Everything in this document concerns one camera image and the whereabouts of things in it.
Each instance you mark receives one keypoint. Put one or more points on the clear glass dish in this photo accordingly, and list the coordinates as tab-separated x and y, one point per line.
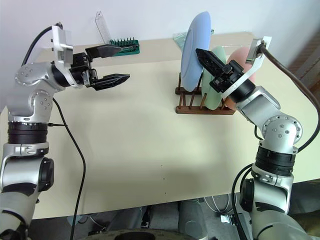
178	38

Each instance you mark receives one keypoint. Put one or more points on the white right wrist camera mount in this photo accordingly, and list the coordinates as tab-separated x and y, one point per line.
258	60

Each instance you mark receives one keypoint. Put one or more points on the green screwdriver bit set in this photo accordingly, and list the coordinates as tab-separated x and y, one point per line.
132	48

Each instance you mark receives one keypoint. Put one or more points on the red plate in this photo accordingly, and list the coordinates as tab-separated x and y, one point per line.
240	56

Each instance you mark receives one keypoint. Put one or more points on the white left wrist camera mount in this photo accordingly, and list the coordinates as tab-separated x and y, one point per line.
61	42

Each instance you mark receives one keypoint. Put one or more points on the wooden dish rack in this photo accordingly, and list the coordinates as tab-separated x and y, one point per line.
200	111

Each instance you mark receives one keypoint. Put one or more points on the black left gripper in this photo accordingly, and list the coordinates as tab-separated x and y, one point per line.
80	66

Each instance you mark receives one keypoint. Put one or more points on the green plate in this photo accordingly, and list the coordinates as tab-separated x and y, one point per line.
210	98

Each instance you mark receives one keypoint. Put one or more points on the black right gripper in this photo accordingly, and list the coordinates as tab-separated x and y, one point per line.
226	80

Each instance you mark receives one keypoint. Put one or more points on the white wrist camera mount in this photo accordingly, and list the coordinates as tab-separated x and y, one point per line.
61	42
258	60

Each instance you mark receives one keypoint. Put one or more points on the blue plate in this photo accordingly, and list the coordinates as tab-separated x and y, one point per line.
193	45

